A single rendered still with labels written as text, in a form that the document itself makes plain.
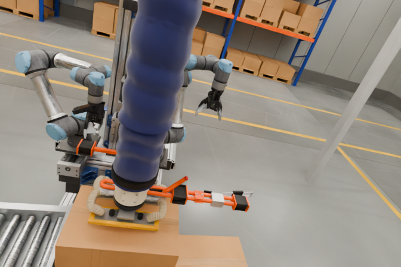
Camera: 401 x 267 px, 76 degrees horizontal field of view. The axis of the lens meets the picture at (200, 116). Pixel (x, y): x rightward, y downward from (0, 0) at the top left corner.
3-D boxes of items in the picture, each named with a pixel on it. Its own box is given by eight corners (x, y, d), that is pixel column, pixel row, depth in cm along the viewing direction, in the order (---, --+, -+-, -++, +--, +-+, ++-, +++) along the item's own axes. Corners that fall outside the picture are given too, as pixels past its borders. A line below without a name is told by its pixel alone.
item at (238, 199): (232, 210, 141) (235, 204, 138) (230, 200, 147) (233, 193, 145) (246, 212, 142) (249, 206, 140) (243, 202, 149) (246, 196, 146)
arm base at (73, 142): (72, 133, 178) (73, 121, 174) (94, 137, 181) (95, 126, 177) (63, 146, 165) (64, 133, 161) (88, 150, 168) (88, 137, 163)
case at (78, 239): (54, 291, 138) (54, 245, 120) (78, 227, 172) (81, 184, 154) (163, 297, 150) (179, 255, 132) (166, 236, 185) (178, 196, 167)
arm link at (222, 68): (228, 58, 136) (237, 64, 130) (221, 77, 141) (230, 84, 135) (216, 56, 131) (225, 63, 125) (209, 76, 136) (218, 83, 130)
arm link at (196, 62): (150, 65, 168) (188, 47, 127) (166, 67, 174) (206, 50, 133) (151, 83, 168) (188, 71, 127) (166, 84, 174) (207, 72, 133)
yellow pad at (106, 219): (87, 223, 122) (88, 217, 120) (93, 207, 130) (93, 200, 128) (157, 231, 129) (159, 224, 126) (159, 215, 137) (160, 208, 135)
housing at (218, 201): (210, 207, 139) (212, 201, 137) (208, 197, 145) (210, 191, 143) (222, 208, 140) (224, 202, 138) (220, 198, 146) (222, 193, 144)
